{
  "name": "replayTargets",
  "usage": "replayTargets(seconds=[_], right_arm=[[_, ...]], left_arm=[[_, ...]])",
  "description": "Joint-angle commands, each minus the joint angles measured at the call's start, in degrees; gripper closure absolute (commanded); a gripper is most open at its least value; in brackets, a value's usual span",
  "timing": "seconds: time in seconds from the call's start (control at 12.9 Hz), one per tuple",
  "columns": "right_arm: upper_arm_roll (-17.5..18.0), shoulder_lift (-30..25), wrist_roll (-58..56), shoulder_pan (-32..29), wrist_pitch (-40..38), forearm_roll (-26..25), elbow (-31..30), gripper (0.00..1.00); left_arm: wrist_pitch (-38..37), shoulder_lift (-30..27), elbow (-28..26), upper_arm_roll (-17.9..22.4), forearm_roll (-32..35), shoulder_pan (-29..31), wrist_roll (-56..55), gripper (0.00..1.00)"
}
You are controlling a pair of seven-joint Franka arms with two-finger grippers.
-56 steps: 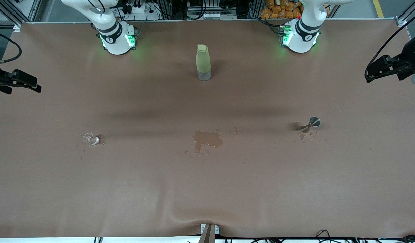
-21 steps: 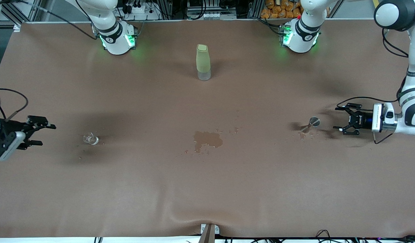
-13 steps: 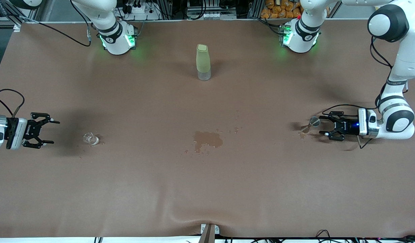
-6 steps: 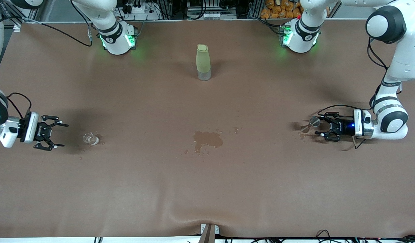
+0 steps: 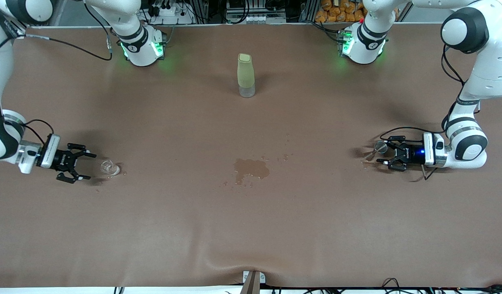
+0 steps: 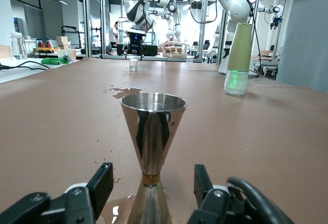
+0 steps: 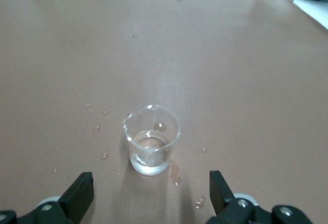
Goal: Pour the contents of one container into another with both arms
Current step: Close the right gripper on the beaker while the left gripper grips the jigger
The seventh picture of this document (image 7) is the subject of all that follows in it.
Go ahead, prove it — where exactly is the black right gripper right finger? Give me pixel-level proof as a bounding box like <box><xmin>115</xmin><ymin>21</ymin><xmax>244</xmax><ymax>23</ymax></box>
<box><xmin>207</xmin><ymin>170</ymin><xmax>321</xmax><ymax>224</ymax></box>

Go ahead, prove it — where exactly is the clear glass beaker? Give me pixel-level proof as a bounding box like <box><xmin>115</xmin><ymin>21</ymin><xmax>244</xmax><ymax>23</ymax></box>
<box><xmin>122</xmin><ymin>104</ymin><xmax>181</xmax><ymax>177</ymax></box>

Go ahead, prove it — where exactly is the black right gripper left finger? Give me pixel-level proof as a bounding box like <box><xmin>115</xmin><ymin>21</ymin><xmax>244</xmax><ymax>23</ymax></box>
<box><xmin>0</xmin><ymin>172</ymin><xmax>94</xmax><ymax>224</ymax></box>

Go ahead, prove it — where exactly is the brown table mat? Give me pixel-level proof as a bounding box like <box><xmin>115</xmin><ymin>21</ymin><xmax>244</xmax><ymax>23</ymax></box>
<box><xmin>0</xmin><ymin>0</ymin><xmax>328</xmax><ymax>224</ymax></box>

